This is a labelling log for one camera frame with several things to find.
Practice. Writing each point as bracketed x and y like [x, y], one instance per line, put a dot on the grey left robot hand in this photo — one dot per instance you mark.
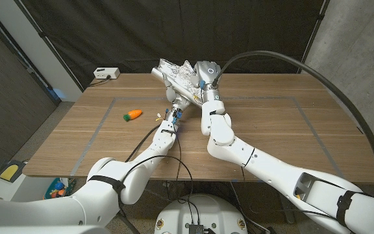
[180, 104]

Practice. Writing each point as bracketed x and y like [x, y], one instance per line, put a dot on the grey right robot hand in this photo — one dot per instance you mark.
[209, 76]

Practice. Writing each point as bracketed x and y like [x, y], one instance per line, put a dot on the aluminum foil roll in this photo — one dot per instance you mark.
[180, 78]

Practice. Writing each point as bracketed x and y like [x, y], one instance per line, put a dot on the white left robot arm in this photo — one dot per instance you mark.
[109, 188]

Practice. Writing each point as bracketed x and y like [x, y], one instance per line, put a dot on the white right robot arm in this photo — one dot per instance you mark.
[271, 169]

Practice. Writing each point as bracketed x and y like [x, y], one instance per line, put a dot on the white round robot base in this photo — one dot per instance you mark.
[213, 211]

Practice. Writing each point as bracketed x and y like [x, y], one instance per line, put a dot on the orange toy carrot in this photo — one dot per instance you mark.
[134, 114]

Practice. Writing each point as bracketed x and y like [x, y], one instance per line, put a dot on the colourful toy basket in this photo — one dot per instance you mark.
[58, 189]

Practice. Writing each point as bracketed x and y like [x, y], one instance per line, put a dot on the black backdrop curtain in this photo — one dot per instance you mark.
[190, 32]

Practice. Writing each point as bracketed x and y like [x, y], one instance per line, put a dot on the white power strip box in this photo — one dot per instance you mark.
[106, 72]

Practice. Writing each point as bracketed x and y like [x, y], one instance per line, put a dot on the black backdrop stand pole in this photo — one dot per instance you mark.
[316, 32]
[43, 36]

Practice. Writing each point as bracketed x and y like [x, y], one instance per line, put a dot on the grey table leg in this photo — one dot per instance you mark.
[289, 216]

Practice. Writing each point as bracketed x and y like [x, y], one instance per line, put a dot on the white floor platform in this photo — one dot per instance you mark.
[21, 189]

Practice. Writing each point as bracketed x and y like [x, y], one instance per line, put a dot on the white robot torso edge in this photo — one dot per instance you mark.
[44, 230]

